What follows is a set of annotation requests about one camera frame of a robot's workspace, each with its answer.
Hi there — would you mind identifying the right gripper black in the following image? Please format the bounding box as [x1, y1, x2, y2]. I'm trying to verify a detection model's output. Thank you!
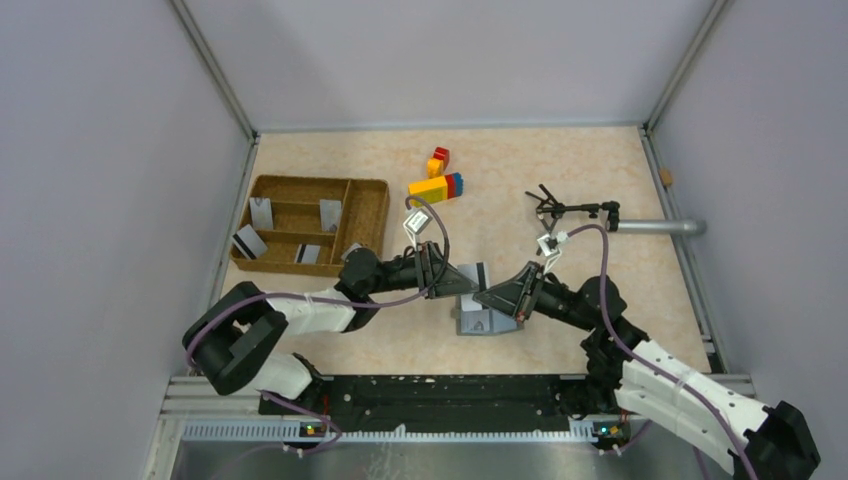
[473, 260, 596, 332]

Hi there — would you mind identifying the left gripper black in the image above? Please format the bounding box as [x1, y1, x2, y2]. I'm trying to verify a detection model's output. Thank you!
[365, 241, 480, 299]

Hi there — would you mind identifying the grey card holder wallet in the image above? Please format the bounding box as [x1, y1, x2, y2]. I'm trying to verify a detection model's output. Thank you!
[452, 295, 523, 337]

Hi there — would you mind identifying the striped card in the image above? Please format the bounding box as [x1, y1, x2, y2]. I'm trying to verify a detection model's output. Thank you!
[458, 262, 488, 313]

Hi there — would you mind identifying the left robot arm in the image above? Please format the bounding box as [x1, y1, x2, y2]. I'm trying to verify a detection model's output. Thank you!
[182, 242, 479, 414]

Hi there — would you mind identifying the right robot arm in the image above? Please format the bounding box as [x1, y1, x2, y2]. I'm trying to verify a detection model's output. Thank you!
[474, 262, 821, 479]

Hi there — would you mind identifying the card with stripe front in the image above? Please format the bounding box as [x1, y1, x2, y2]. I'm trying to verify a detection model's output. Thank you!
[294, 244, 321, 264]

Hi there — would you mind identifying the card with stripe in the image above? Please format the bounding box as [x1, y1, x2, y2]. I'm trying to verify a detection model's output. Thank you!
[294, 244, 321, 264]
[232, 224, 268, 260]

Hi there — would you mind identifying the card with stripe left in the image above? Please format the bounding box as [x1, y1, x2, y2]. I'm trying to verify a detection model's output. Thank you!
[232, 224, 268, 260]

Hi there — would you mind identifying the yellow toy block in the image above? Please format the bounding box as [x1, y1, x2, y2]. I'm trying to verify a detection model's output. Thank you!
[408, 176, 449, 204]

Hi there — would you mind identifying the red blue toy block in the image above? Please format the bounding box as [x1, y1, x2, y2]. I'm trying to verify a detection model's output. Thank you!
[444, 172, 464, 199]

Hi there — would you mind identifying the small red yellow block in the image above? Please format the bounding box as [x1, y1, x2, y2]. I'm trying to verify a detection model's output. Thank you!
[426, 147, 450, 179]

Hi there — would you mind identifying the brown woven tray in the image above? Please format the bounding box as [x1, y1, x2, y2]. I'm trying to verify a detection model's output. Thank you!
[230, 175, 390, 277]

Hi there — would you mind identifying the silver metal tube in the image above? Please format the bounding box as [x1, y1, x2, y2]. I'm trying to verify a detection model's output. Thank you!
[615, 219, 707, 236]

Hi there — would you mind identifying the small wooden cork piece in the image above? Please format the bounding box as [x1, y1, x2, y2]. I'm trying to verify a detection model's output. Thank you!
[658, 168, 674, 188]

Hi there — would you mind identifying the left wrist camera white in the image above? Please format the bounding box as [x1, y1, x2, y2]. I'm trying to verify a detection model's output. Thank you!
[402, 207, 432, 247]

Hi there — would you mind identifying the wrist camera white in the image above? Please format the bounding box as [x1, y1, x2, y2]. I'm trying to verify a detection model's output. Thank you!
[536, 231, 570, 273]
[402, 207, 432, 247]

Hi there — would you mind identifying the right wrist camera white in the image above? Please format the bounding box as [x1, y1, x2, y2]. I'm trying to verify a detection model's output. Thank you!
[536, 231, 570, 273]

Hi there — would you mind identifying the black tripod camera mount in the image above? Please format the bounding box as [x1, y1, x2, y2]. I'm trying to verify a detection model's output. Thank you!
[525, 184, 620, 233]

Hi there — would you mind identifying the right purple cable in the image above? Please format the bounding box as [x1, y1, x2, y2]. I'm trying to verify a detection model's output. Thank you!
[566, 223, 760, 480]

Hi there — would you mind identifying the purple cable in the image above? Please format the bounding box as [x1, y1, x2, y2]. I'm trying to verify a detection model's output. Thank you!
[185, 195, 452, 458]
[566, 223, 760, 480]

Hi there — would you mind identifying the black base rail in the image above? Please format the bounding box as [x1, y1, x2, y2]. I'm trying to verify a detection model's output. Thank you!
[293, 374, 635, 439]

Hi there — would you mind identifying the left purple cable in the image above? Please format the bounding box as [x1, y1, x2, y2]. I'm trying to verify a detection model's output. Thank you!
[185, 195, 452, 458]

